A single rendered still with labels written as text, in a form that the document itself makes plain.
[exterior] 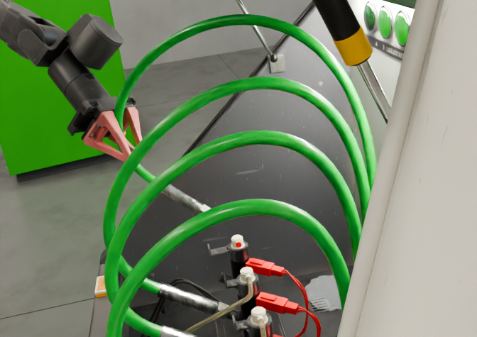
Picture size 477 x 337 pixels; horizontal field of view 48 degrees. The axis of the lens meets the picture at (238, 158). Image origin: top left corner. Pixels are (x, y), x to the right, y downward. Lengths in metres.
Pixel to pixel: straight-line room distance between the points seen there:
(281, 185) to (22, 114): 3.14
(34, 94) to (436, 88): 3.81
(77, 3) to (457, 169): 3.75
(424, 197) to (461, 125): 0.04
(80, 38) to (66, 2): 3.07
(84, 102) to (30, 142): 3.32
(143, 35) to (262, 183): 6.20
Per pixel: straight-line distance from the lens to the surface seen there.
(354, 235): 0.59
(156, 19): 7.18
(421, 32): 0.31
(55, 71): 0.89
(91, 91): 0.85
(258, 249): 1.14
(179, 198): 0.83
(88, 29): 0.86
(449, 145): 0.27
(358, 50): 0.34
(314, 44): 0.70
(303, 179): 1.09
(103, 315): 1.00
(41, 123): 4.08
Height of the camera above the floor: 1.54
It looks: 23 degrees down
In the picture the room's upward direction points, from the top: 7 degrees counter-clockwise
